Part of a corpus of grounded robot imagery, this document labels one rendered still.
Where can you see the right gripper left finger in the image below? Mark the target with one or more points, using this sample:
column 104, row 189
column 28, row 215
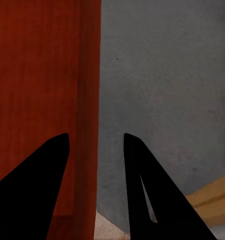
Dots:
column 28, row 194

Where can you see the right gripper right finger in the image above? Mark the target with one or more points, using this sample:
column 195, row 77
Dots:
column 175, row 218

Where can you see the door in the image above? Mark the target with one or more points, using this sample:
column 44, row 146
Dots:
column 209, row 203

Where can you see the storage box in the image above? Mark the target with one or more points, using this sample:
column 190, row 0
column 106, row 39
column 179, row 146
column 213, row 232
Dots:
column 49, row 85

